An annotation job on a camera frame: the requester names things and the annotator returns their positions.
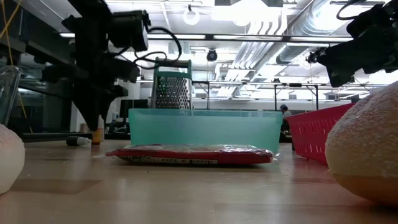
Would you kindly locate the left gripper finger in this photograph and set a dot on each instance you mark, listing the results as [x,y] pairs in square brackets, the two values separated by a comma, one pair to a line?
[116,92]
[90,105]

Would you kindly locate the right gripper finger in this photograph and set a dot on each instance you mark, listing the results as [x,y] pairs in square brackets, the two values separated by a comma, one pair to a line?
[339,65]

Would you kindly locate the small white-capped dropper bottle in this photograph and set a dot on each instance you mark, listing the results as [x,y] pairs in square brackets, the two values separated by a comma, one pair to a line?
[77,141]
[97,137]

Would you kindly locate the oval sprinkled bread roll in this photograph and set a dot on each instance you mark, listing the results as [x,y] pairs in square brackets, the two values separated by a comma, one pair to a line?
[367,149]

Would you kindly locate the pink sprinkled donut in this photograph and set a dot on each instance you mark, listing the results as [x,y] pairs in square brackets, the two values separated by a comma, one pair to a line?
[9,158]

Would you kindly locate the red food packet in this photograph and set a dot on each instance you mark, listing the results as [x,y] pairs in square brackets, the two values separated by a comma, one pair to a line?
[192,155]

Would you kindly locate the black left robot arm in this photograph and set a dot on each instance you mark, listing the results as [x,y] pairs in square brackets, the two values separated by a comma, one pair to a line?
[90,28]

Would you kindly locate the dark computer monitor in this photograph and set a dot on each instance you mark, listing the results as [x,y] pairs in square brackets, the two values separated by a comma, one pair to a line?
[136,105]

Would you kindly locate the black ceiling spot lamp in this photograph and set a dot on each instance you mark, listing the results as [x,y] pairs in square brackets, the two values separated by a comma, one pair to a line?
[311,57]

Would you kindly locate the teal metal box grater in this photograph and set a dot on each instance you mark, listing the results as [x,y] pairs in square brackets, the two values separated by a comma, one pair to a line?
[172,90]

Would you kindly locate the red plastic slotted basket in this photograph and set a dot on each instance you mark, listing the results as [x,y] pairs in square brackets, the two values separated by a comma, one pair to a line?
[314,133]

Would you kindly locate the person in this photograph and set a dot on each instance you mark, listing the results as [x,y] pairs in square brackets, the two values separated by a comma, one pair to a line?
[284,115]

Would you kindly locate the long linear ceiling light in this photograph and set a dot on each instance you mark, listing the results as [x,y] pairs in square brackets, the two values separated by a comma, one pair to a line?
[171,36]

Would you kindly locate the clear plastic tray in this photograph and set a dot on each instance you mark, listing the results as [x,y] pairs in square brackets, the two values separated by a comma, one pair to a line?
[7,93]

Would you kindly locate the teal translucent plastic bin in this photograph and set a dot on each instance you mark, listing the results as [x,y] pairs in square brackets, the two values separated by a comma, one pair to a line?
[205,127]

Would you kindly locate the black round ceiling lamp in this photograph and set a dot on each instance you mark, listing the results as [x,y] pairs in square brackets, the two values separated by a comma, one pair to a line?
[212,55]

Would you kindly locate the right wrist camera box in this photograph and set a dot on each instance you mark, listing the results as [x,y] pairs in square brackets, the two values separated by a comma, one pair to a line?
[376,21]

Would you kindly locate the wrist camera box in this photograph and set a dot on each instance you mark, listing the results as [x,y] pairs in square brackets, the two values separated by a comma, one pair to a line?
[376,21]
[130,29]

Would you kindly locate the silver ventilation duct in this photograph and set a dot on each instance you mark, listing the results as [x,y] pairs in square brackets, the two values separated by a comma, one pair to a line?
[292,53]

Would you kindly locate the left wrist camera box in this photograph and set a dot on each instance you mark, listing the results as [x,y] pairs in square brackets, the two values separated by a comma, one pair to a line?
[130,29]

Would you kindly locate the black metal frame rack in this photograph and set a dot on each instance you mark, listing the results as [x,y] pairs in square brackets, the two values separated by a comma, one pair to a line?
[275,96]

